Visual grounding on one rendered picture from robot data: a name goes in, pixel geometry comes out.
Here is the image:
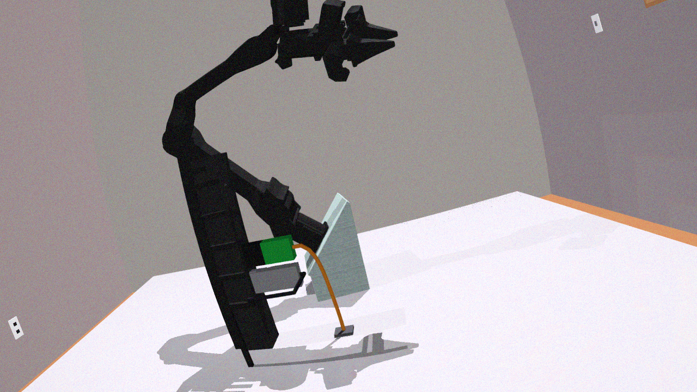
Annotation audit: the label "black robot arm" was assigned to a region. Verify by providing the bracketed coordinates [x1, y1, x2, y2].
[162, 0, 346, 253]

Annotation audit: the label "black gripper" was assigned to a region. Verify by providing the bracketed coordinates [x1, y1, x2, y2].
[304, 5, 398, 82]

